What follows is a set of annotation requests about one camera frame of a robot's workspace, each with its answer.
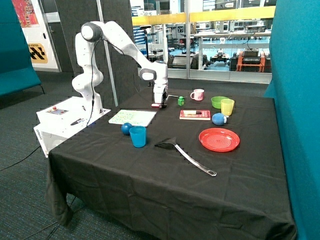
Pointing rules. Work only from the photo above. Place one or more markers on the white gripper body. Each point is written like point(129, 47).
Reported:
point(160, 92)

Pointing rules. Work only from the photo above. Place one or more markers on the yellow highlighter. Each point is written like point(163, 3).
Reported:
point(192, 112)

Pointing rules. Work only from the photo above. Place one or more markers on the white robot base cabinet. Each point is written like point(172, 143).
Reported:
point(55, 125)

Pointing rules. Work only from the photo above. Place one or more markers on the red book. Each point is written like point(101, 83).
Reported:
point(206, 115)

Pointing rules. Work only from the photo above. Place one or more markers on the green toy block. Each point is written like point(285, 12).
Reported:
point(181, 101)

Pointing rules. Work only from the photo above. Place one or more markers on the green composition notebook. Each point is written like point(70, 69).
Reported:
point(134, 117)

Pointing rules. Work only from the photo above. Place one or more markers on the pink mug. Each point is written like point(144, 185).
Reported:
point(197, 94)

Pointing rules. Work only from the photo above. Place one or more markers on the blue plastic cup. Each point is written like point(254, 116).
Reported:
point(138, 136)

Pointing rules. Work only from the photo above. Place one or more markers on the small blue ball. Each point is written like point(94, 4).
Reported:
point(125, 128)

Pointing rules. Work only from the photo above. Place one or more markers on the green plastic bowl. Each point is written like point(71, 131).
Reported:
point(216, 101)

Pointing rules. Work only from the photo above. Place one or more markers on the blue soft ball with tag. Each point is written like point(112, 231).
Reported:
point(219, 119)

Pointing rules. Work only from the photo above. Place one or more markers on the yellow plastic cup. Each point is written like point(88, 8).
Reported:
point(226, 106)

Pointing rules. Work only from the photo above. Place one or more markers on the red plastic plate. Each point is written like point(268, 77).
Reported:
point(219, 139)

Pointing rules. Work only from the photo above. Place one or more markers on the black marker pen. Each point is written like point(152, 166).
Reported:
point(77, 121)

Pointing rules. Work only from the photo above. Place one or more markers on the black tablecloth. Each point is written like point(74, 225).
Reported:
point(158, 191)

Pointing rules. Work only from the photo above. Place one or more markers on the teal sofa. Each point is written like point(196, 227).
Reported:
point(16, 70)

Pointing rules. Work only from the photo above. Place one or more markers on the black spatula with metal handle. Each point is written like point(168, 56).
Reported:
point(171, 142)

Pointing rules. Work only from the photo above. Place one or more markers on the teal partition wall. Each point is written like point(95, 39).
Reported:
point(295, 87)

